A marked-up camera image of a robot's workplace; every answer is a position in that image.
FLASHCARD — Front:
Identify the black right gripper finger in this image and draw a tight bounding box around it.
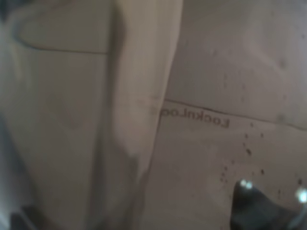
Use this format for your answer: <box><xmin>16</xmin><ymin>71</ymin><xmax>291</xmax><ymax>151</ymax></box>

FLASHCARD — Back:
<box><xmin>230</xmin><ymin>180</ymin><xmax>298</xmax><ymax>230</ymax></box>

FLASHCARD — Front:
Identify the translucent brown plastic bottle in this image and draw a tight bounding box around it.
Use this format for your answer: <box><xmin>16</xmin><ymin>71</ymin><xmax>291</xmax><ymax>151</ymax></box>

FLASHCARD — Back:
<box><xmin>0</xmin><ymin>0</ymin><xmax>307</xmax><ymax>230</ymax></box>

